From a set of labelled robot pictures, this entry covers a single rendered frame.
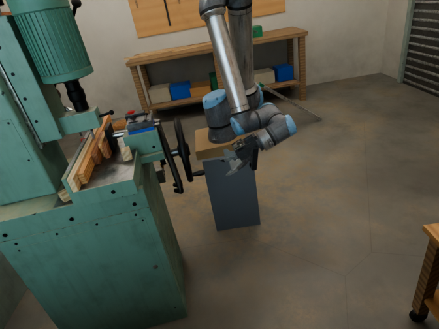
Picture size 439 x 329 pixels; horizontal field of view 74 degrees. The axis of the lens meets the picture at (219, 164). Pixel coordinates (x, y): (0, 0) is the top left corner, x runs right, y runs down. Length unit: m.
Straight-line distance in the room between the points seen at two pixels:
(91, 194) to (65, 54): 0.47
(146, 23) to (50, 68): 3.31
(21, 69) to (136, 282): 0.95
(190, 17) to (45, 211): 3.52
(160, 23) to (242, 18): 2.97
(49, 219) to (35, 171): 0.19
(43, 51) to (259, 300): 1.42
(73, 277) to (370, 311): 1.34
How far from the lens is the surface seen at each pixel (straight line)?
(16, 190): 1.37
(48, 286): 1.50
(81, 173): 1.06
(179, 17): 4.35
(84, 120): 1.24
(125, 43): 4.51
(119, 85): 4.65
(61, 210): 1.23
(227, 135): 1.73
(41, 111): 1.23
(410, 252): 1.98
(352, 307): 1.68
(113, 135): 1.25
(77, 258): 1.37
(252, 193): 1.88
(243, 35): 1.51
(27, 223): 1.30
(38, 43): 1.17
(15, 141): 1.26
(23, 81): 1.22
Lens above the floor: 1.37
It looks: 30 degrees down
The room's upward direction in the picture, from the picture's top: 10 degrees counter-clockwise
